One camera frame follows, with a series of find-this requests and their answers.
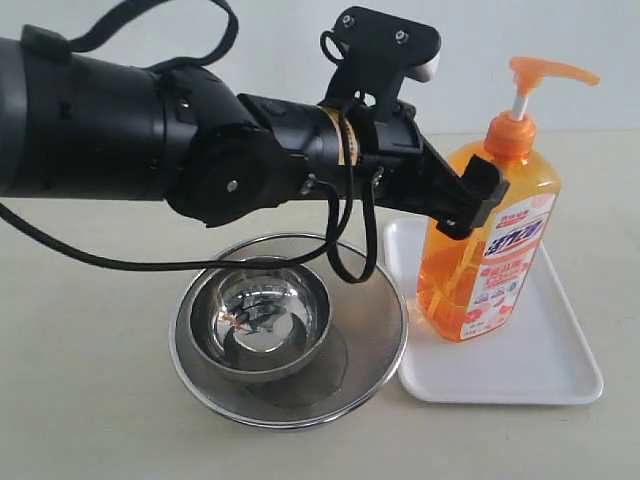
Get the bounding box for small stainless steel bowl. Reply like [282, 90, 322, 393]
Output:
[186, 266, 332, 383]

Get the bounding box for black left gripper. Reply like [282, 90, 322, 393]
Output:
[304, 103, 510, 239]

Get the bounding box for steel mesh strainer basket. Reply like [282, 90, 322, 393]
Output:
[169, 256, 408, 430]

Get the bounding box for white rectangular plastic tray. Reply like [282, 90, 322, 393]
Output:
[383, 218, 604, 406]

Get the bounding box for orange dish soap pump bottle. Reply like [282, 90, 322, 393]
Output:
[417, 57, 600, 342]

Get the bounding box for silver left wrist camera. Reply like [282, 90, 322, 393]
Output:
[320, 6, 442, 122]

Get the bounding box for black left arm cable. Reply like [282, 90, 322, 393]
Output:
[0, 0, 386, 286]

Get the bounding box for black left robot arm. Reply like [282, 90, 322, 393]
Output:
[1, 18, 509, 239]

